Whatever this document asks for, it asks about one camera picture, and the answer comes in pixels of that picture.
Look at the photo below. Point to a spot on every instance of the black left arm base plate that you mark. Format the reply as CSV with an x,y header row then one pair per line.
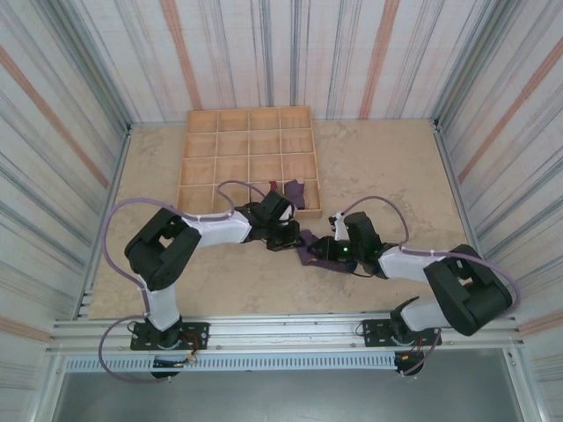
x,y
198,336

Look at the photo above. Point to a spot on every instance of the aluminium mounting rail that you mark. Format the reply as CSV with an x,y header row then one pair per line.
x,y
286,334

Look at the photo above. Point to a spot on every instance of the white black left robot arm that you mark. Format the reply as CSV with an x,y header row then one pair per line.
x,y
158,250

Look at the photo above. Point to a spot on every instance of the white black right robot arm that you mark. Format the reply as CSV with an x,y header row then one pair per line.
x,y
470,294

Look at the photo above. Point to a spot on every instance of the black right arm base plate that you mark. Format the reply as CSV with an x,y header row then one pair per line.
x,y
374,334

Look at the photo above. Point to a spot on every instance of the aluminium side rail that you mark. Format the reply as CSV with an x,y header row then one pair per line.
x,y
116,176
455,176

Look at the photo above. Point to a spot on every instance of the wooden compartment tray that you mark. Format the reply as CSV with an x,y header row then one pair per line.
x,y
250,154

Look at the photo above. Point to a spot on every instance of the purple sock orange teal stripes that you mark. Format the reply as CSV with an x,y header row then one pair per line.
x,y
294,193
310,259

